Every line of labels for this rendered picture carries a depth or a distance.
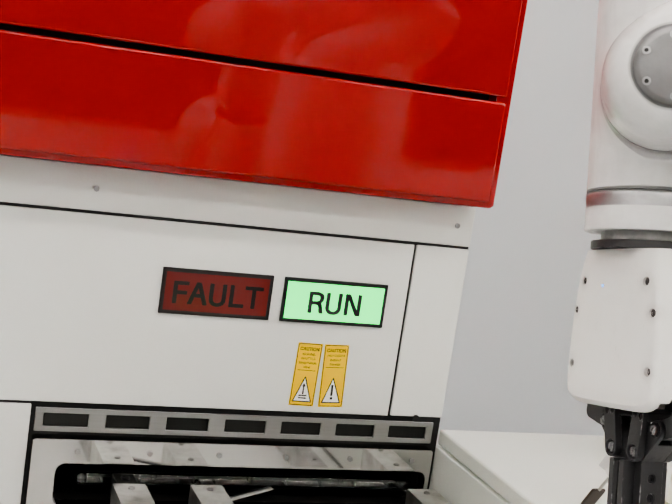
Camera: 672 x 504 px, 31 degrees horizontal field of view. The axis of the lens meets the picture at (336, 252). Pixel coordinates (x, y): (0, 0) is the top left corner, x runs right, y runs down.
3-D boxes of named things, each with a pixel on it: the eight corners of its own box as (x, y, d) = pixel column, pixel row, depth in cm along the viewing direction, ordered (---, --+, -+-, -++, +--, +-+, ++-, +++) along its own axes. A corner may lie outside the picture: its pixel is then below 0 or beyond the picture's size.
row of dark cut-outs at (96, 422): (32, 428, 122) (35, 405, 121) (428, 441, 137) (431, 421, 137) (33, 430, 121) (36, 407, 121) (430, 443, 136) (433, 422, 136)
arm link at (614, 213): (558, 195, 79) (555, 240, 79) (637, 185, 71) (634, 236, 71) (665, 207, 82) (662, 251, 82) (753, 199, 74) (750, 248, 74)
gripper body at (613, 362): (558, 227, 80) (547, 398, 79) (650, 221, 70) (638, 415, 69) (654, 238, 82) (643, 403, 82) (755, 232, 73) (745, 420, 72)
